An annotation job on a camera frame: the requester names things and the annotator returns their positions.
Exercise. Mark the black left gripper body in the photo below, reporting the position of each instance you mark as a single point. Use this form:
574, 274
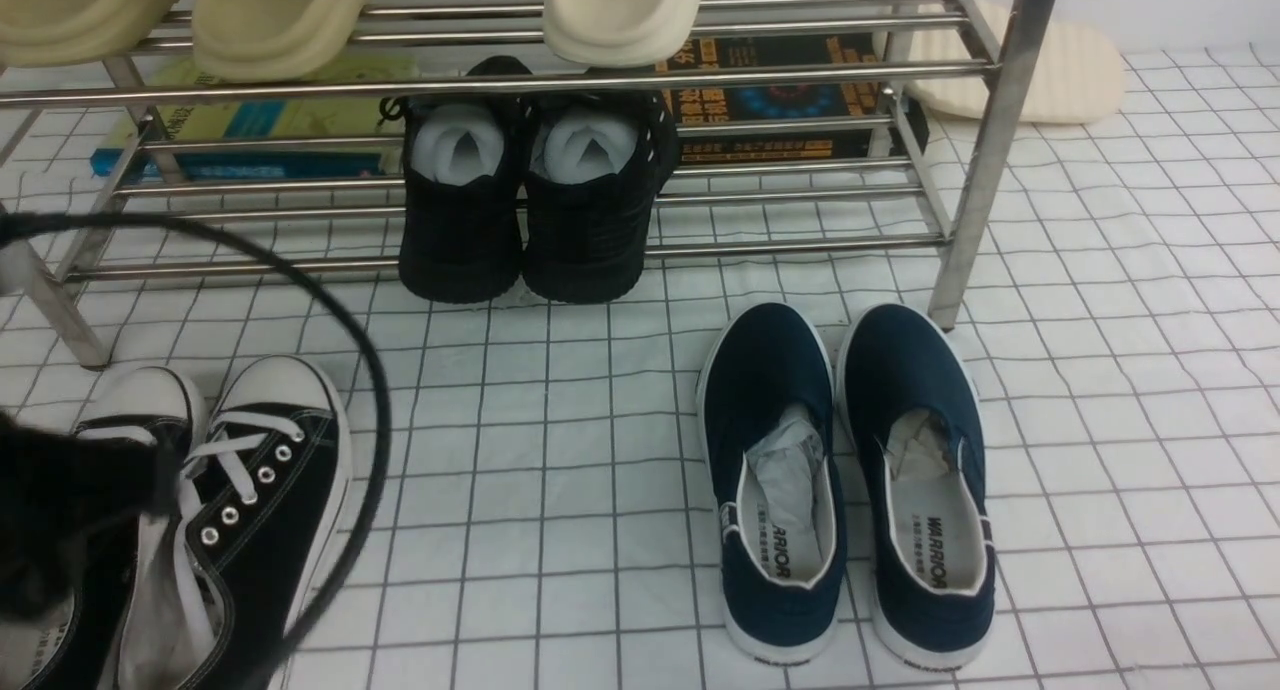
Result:
58, 490

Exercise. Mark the black mesh shoe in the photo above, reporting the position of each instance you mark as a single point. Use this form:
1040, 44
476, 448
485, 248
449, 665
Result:
598, 159
463, 161

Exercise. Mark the navy slip-on shoe left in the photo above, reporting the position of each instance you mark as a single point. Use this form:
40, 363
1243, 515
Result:
766, 412

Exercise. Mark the white grid tablecloth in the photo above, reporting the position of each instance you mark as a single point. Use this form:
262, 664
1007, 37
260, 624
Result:
548, 522

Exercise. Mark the cream slipper on rack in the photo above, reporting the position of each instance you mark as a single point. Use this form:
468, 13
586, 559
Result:
617, 33

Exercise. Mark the black mesh shoe left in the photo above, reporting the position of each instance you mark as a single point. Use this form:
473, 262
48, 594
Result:
463, 161

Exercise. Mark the black mesh shoe right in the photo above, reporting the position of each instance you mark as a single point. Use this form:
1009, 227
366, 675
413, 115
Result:
598, 159

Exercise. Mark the green blue book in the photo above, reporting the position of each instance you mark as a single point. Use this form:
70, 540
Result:
276, 119

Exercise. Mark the metal shoe rack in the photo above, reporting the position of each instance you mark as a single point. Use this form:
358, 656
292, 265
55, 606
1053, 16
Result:
923, 39

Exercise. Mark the navy slip-on shoe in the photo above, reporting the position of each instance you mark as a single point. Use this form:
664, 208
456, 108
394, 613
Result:
912, 415
766, 412

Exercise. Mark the cream slipper behind rack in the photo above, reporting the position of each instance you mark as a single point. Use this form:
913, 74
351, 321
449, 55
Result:
1079, 78

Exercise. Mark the black orange book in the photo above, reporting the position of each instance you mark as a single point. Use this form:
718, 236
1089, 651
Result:
794, 123

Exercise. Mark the beige slipper far left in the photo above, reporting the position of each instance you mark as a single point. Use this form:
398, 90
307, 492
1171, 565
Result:
50, 33

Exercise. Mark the beige slipper middle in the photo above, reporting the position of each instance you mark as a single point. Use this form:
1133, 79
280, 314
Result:
270, 40

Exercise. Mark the black white canvas sneaker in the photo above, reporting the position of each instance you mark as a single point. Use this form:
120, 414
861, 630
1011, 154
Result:
73, 648
262, 477

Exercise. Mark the beige slipper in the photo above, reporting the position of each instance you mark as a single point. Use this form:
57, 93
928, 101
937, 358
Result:
50, 33
270, 40

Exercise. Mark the navy slip-on shoe right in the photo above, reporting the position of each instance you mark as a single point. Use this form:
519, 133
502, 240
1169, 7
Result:
912, 415

